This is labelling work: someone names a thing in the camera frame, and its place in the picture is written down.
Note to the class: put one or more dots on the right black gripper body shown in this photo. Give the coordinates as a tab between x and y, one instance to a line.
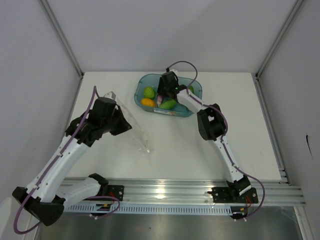
165	89

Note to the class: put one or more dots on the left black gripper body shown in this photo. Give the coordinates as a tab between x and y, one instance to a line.
106	125

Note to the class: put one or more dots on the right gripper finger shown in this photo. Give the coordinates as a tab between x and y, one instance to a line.
161	87
172	94

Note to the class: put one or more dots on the light green cucumber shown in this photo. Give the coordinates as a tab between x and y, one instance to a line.
168	105

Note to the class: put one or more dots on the purple eggplant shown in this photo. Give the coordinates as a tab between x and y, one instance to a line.
159	100

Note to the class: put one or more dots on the orange mango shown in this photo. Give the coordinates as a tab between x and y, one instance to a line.
148	102

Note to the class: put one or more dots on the clear zip top bag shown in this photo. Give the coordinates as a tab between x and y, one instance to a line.
137	134

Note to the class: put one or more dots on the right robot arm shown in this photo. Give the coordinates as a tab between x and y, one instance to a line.
213	128

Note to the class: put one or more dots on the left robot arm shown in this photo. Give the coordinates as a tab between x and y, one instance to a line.
42	197

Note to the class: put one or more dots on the green custard apple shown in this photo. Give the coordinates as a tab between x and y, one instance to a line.
149	92

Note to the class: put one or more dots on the teal plastic bin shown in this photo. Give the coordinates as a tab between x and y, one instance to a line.
152	80

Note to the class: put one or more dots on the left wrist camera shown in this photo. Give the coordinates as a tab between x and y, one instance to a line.
111	95

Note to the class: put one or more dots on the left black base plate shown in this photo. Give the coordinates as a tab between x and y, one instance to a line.
116	191

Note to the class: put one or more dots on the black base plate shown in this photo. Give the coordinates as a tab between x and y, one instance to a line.
222	194
116	191

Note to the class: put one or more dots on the aluminium mounting rail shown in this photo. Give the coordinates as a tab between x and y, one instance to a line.
195	192

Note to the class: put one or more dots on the white slotted cable duct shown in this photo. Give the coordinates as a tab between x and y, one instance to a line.
157	209

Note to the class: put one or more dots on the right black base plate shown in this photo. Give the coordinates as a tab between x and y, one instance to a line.
222	194

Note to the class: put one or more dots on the left aluminium frame post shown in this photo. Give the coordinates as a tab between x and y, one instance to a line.
53	21

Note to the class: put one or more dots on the aluminium frame post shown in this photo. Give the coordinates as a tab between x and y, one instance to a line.
53	21
281	35

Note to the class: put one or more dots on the right aluminium frame post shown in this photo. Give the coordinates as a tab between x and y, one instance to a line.
281	35

